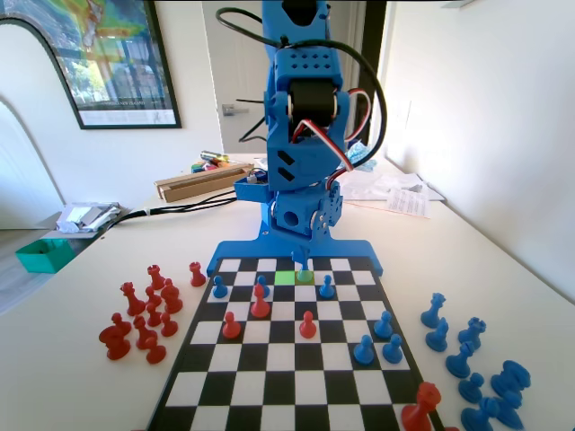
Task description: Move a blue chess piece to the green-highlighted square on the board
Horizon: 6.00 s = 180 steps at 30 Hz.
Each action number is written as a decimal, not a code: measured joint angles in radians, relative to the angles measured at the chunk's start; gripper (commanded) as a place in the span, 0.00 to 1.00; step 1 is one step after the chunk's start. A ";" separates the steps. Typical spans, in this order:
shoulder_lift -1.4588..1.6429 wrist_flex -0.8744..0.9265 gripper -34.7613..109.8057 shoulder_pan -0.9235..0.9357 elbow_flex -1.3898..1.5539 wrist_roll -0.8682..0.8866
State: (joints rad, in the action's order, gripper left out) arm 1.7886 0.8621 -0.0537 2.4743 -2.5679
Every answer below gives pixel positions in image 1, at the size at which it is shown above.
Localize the arched black-rimmed white panel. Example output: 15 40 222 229
0 12 84 231

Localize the green plastic bin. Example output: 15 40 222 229
14 237 76 275

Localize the red chess queen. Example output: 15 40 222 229
119 281 146 317

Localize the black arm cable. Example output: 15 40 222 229
215 6 388 168

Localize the blue chess queen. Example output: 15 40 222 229
420 292 447 329

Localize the black table cable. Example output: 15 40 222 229
102 196 238 228
102 188 238 228

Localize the red white servo wire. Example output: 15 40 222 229
291 88 375 194

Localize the large red piece bottom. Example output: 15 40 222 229
401 382 442 431

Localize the coloured marker set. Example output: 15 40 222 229
190 159 231 174

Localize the grey white paper pile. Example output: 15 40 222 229
56 201 122 234

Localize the blue chess rook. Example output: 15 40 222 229
490 359 532 399
457 316 488 351

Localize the black and white chessboard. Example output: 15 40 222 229
146 256 446 431

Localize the printed paper sheet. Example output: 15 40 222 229
385 187 432 220

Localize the clear plastic bag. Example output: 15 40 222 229
341 168 426 201

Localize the long cardboard box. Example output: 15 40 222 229
154 162 256 204

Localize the blue chess bishop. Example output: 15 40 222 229
460 396 500 431
445 340 476 379

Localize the black framed map poster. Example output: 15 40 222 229
0 0 183 131

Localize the red chess bishop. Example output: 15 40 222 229
250 284 271 320
160 277 184 315

